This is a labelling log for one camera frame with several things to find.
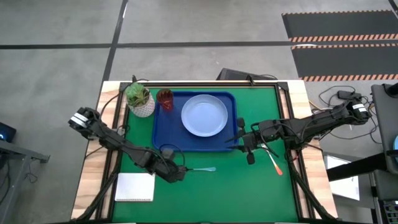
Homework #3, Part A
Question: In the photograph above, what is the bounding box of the metal fork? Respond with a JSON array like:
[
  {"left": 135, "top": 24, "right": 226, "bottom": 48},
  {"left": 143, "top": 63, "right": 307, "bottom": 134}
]
[{"left": 261, "top": 143, "right": 284, "bottom": 177}]

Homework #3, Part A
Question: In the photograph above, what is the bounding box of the green table mat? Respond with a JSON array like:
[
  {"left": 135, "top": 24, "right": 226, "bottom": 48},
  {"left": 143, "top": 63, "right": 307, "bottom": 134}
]
[{"left": 111, "top": 86, "right": 299, "bottom": 223}]

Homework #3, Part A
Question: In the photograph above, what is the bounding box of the grey desk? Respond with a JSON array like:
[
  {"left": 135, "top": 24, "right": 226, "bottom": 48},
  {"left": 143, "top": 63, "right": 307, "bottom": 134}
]
[{"left": 0, "top": 139, "right": 51, "bottom": 224}]

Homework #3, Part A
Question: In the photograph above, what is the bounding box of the white paper sheet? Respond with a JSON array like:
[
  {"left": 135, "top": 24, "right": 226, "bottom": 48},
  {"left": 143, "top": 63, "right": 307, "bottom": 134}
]
[{"left": 323, "top": 154, "right": 361, "bottom": 202}]

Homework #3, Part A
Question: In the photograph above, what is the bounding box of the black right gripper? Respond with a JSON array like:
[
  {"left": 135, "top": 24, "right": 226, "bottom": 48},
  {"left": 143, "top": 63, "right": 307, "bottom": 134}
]
[{"left": 224, "top": 118, "right": 268, "bottom": 165}]

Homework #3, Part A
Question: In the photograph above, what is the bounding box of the white spiral notepad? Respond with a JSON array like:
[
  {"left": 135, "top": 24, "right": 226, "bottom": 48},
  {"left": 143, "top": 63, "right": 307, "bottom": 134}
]
[{"left": 114, "top": 172, "right": 156, "bottom": 202}]

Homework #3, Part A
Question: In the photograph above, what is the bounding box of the orange faceted cup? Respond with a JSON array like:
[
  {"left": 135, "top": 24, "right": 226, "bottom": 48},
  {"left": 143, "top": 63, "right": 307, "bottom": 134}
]
[{"left": 155, "top": 88, "right": 174, "bottom": 112}]

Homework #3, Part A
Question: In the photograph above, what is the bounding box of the black hazard-striped floor mat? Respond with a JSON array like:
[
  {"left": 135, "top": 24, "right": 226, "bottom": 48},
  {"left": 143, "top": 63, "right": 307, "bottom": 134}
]
[
  {"left": 281, "top": 10, "right": 398, "bottom": 43},
  {"left": 290, "top": 43, "right": 398, "bottom": 82}
]

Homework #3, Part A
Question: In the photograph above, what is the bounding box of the blue plastic tray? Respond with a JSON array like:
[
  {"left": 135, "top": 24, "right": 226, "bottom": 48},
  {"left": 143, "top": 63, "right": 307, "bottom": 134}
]
[{"left": 151, "top": 90, "right": 239, "bottom": 153}]

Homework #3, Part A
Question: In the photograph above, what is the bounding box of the blue round plate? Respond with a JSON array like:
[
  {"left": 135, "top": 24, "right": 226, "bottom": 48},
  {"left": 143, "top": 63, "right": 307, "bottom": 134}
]
[{"left": 180, "top": 94, "right": 229, "bottom": 138}]

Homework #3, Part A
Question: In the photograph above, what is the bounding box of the black box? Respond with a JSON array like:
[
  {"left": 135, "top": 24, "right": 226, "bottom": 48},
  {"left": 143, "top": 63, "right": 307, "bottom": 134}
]
[{"left": 216, "top": 67, "right": 278, "bottom": 82}]

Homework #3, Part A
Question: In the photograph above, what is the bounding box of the black aluminium table frame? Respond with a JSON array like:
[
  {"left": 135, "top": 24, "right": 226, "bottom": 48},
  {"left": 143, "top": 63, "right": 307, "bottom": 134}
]
[{"left": 95, "top": 80, "right": 315, "bottom": 223}]

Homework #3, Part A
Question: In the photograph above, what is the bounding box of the black floor cable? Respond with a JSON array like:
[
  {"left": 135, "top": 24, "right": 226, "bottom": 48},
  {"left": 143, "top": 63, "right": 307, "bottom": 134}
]
[{"left": 317, "top": 85, "right": 384, "bottom": 146}]

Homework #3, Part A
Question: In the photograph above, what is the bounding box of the succulent in white patterned pot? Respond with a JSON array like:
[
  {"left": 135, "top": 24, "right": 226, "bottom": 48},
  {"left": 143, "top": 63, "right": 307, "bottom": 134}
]
[{"left": 124, "top": 82, "right": 156, "bottom": 118}]

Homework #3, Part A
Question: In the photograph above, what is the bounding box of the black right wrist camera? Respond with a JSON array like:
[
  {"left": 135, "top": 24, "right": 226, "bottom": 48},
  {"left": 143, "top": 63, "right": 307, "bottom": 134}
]
[{"left": 258, "top": 119, "right": 283, "bottom": 138}]

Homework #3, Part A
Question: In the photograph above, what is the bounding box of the metal spoon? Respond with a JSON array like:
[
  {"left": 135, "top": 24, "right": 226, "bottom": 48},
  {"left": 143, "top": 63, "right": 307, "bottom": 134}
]
[{"left": 186, "top": 167, "right": 217, "bottom": 173}]

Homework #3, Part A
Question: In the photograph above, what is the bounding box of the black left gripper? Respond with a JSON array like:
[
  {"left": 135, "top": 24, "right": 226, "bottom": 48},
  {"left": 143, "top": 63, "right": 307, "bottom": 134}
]
[{"left": 152, "top": 155, "right": 195, "bottom": 184}]

